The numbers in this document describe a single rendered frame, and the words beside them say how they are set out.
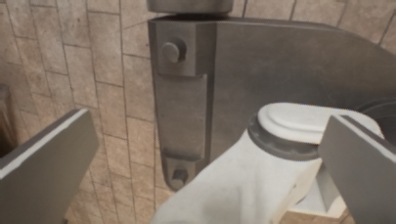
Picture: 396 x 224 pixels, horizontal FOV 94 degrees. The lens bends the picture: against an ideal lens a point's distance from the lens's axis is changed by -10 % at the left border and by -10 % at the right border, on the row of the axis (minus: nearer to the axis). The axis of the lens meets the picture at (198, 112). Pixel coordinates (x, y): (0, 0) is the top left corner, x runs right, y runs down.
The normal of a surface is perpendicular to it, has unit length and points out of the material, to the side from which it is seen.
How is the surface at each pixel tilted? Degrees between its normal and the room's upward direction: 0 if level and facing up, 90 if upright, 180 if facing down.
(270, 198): 90
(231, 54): 0
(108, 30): 0
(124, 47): 0
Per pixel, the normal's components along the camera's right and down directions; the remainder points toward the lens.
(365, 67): -0.22, 0.48
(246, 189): 0.01, -0.87
